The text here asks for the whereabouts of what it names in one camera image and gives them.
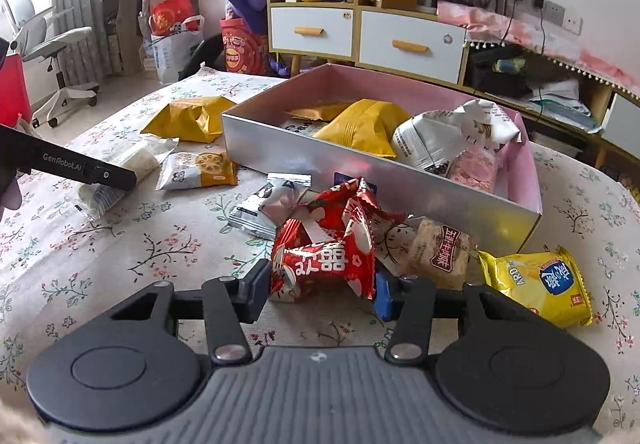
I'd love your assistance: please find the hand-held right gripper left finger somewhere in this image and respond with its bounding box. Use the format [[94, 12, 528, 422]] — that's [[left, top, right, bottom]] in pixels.
[[105, 258, 273, 366]]

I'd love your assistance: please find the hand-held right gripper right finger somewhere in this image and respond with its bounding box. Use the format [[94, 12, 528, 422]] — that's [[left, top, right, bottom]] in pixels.
[[372, 271, 526, 367]]

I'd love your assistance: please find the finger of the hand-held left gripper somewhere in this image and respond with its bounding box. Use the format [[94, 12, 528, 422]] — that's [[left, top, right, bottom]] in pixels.
[[80, 162, 138, 193]]

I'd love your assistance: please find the clear rice cake packet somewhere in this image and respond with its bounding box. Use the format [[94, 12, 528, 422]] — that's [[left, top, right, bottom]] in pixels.
[[75, 134, 180, 221]]

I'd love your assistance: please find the red snack packet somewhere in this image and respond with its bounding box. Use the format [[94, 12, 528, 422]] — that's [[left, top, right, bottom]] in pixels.
[[304, 177, 407, 252], [270, 218, 377, 303]]

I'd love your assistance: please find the silver box with pink inside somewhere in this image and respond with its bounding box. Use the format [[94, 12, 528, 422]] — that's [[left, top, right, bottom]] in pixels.
[[221, 64, 544, 257]]

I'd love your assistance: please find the pink snack packet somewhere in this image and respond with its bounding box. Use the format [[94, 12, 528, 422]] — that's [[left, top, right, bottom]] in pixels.
[[446, 147, 502, 193]]

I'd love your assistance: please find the white packet with black characters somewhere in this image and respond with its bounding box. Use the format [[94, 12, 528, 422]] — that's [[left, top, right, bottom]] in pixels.
[[279, 120, 329, 137]]

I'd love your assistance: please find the white packet with grey print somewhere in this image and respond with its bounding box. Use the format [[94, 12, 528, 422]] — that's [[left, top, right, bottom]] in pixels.
[[392, 110, 467, 169]]

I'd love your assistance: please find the large yellow snack packet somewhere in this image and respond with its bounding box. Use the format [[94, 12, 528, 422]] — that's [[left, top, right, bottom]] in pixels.
[[314, 98, 414, 159]]

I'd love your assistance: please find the tall white packet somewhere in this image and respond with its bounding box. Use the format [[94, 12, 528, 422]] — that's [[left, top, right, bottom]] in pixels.
[[452, 98, 524, 153]]

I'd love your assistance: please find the beige cracker packet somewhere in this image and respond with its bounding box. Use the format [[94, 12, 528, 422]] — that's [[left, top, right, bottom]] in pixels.
[[379, 216, 479, 291]]

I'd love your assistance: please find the red flat object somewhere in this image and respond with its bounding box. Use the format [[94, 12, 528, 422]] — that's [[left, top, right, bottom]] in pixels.
[[0, 52, 32, 127]]

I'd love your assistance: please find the small silver snack packet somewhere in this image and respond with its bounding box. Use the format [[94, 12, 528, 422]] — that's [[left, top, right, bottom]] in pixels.
[[228, 172, 312, 239]]

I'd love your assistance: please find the lotus print snack packet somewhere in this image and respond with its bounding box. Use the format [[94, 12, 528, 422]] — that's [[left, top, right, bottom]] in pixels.
[[156, 151, 239, 191]]

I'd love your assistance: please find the small yellow snack packet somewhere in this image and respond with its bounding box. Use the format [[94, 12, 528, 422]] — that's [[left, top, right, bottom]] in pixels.
[[141, 96, 237, 143]]

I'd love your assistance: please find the grey office chair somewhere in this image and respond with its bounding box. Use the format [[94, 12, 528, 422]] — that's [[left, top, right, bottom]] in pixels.
[[0, 0, 100, 128]]

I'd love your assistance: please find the white shopping bag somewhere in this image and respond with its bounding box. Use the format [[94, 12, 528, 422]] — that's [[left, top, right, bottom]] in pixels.
[[151, 16, 206, 85]]

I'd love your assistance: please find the yellow and blue biscuit packet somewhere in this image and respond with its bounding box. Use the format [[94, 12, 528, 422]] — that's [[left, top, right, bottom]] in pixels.
[[477, 246, 594, 329]]

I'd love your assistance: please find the red gift bag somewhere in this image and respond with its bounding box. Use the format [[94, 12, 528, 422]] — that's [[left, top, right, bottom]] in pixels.
[[149, 0, 200, 37]]

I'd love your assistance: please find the red printed bag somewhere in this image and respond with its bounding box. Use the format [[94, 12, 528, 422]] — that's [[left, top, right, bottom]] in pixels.
[[220, 18, 272, 76]]

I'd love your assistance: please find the black bag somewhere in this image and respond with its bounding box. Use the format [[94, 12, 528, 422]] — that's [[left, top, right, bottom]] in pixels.
[[469, 48, 532, 98]]

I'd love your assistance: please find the pile of papers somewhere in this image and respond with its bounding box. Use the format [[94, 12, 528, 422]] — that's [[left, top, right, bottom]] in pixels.
[[529, 78, 604, 133]]

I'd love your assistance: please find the low wooden side cabinet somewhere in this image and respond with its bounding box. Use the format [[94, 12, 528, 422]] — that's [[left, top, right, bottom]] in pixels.
[[462, 42, 640, 175]]

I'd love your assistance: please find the pink tasselled cloth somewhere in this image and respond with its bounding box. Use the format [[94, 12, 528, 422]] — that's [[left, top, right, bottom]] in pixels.
[[437, 0, 640, 97]]

